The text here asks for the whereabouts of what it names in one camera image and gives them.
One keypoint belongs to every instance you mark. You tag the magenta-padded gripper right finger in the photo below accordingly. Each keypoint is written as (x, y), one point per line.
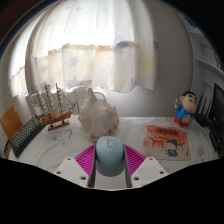
(145, 166)

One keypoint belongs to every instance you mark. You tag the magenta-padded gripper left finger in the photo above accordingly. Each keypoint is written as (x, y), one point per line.
(75, 166)

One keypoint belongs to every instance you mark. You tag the light blue computer mouse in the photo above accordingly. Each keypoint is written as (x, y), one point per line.
(110, 156)

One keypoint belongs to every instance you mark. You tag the red printed mouse pad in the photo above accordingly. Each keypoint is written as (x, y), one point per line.
(163, 140)

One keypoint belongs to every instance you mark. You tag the white printed tablecloth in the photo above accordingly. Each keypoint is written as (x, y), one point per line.
(63, 143)

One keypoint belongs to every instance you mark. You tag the large white conch shell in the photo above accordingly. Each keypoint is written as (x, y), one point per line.
(98, 120)

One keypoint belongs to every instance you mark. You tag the wooden sailing ship model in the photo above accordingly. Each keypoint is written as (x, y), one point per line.
(55, 116)

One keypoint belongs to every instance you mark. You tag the black computer keyboard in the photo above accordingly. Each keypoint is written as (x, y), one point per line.
(25, 135)

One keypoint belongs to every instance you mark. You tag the cartoon boy figure toy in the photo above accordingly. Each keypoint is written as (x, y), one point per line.
(185, 110)

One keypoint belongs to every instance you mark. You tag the black router with antennas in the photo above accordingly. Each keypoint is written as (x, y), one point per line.
(203, 118)

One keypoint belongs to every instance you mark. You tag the orange wooden chair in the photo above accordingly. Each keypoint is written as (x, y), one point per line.
(10, 121)

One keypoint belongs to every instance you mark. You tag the black computer monitor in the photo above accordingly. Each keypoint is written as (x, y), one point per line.
(218, 106)

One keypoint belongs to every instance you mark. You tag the white star-print curtain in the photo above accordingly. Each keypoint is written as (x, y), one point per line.
(86, 43)

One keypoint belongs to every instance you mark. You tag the white wall shelf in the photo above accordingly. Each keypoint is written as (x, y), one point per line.
(208, 56)

